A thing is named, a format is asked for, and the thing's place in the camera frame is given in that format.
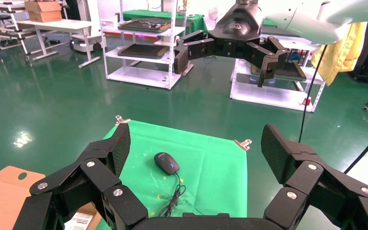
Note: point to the grey metal frame table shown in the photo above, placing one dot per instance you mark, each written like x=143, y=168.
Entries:
x=3, y=35

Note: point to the green table cloth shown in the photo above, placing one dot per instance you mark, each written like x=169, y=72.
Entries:
x=209, y=177

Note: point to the silver metal cloth clip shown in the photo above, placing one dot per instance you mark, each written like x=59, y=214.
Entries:
x=243, y=144
x=121, y=120

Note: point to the brown open cardboard box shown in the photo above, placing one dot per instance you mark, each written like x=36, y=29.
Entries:
x=0, y=200

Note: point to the dark tray wooden edge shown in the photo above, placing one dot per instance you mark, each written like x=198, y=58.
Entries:
x=290, y=73

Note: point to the dark empty tray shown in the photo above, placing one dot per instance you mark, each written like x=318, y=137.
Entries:
x=142, y=50

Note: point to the dark tray with tools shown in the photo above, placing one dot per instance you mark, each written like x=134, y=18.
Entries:
x=144, y=25

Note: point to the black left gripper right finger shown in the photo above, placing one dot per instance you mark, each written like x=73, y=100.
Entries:
x=317, y=187

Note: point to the white metal shelf rack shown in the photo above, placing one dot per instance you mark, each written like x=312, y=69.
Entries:
x=266, y=95
x=139, y=74

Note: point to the white folding table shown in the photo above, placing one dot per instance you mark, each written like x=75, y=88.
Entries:
x=57, y=26

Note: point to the yellow hanging cloth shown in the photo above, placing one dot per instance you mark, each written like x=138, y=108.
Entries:
x=342, y=52

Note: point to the white printed instruction sheet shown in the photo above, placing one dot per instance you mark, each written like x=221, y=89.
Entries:
x=79, y=221

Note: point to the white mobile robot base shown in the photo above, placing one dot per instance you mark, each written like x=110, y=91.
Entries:
x=84, y=43

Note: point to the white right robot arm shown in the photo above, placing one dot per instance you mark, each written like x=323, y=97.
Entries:
x=311, y=22

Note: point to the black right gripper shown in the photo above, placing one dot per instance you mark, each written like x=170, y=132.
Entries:
x=238, y=28

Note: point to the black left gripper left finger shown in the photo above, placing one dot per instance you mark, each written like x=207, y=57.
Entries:
x=76, y=190

